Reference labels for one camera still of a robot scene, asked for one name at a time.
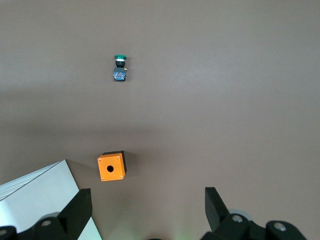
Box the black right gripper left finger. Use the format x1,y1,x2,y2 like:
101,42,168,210
32,188,93,240

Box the white drawer cabinet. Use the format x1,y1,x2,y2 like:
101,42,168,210
0,159,104,240

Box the green mushroom push button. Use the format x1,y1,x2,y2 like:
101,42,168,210
111,53,130,83

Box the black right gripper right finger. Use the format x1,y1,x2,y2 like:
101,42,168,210
201,186,253,240

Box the orange push button box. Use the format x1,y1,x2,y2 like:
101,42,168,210
96,150,129,183

